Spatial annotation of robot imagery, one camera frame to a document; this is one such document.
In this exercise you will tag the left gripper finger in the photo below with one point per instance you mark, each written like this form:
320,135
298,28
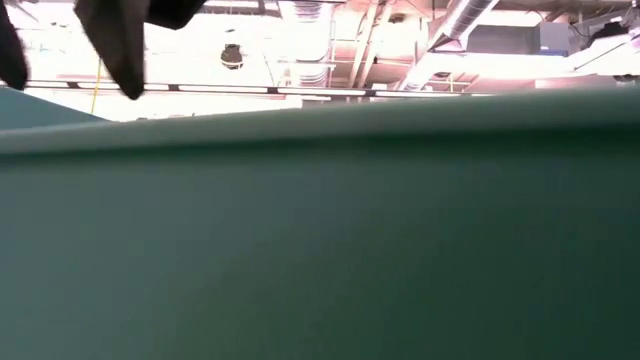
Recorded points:
120,45
12,55

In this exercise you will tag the light blue plastic bin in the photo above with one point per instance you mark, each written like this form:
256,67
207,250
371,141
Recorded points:
300,250

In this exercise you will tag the yellow hanging pendant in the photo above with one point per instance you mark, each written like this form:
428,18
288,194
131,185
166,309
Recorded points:
451,82

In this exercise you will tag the dark ceiling fixture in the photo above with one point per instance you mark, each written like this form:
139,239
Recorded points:
607,31

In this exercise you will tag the black hanging ceiling dome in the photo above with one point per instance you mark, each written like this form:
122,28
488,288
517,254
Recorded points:
231,56

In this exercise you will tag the grey ceiling ventilation box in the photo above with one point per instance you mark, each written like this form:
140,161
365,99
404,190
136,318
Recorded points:
515,39

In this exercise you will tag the ribbed silver air duct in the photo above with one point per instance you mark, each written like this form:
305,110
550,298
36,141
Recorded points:
307,40

